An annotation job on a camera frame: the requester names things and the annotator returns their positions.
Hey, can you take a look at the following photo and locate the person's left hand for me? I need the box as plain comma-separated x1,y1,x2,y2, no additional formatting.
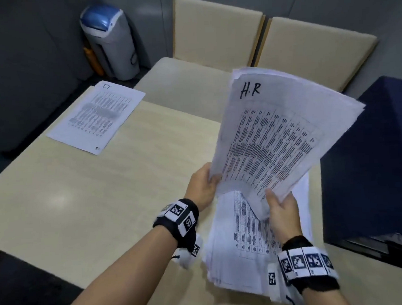
182,161,225,213

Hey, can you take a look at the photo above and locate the person's right forearm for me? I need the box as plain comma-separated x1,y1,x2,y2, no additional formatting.
301,286,354,305

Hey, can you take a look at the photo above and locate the orange bottle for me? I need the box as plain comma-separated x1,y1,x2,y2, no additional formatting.
83,46,105,77

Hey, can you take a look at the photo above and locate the black marker wristband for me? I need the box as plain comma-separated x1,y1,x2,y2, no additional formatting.
151,197,201,251
276,233,340,295

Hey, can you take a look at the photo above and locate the grey bin with blue lid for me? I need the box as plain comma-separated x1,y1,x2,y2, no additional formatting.
79,2,141,83

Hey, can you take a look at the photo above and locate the person's left forearm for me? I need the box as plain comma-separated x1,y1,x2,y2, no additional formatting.
52,226,181,305

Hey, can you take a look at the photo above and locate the stack of printed paper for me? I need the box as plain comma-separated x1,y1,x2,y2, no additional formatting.
204,60,372,223
44,78,150,159
199,171,317,305

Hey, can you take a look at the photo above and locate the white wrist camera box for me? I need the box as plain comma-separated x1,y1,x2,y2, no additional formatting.
171,233,205,271
265,260,304,305

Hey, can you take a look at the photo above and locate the person's right hand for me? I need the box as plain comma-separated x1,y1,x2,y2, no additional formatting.
265,187,304,245

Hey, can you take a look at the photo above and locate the beige cushioned chair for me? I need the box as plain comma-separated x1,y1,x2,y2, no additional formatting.
129,0,272,128
250,11,382,105

